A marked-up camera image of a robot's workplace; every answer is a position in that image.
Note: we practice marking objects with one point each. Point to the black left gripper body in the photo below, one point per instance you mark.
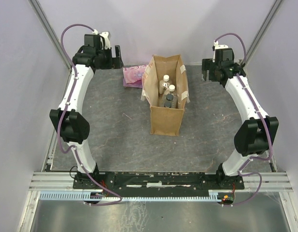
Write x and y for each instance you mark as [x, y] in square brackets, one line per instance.
[106, 61]

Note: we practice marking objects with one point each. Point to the square glass bottle black label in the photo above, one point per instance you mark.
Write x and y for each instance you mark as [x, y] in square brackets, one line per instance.
[168, 104]

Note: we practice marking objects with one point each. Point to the aluminium frame post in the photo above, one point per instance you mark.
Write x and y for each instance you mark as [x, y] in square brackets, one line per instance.
[35, 4]
[263, 29]

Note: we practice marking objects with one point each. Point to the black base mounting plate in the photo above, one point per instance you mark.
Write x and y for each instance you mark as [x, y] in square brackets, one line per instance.
[157, 184]

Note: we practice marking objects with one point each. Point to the aluminium frame rail front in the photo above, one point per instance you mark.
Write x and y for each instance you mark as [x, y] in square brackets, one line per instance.
[271, 182]

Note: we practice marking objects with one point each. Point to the aluminium frame post right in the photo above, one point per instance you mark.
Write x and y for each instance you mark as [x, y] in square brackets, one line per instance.
[263, 29]

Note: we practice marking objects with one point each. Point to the aluminium frame post left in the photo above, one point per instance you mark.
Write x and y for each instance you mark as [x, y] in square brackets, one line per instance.
[35, 4]

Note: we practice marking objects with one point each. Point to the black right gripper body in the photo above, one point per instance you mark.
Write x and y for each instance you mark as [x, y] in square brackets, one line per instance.
[214, 67]

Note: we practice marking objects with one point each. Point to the pink printed tissue pack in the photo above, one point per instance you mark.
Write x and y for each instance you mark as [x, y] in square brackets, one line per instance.
[132, 76]

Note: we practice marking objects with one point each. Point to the beige canvas tote bag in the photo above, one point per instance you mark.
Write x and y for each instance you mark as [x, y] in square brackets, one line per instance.
[165, 121]

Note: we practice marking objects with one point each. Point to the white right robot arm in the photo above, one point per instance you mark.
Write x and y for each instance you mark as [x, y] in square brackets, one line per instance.
[255, 137]

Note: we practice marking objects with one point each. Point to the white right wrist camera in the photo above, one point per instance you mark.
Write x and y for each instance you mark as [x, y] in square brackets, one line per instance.
[217, 47]

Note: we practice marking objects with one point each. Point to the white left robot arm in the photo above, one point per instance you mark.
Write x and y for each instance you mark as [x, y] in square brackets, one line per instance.
[72, 127]

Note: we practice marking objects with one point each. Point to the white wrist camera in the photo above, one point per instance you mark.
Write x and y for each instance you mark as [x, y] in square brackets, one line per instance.
[105, 38]
[217, 47]

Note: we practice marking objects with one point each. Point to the square glass bottle yellow label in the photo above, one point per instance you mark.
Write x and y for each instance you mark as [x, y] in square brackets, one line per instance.
[169, 97]

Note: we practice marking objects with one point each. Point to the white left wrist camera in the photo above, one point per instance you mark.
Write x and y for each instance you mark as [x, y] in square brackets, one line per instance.
[105, 38]

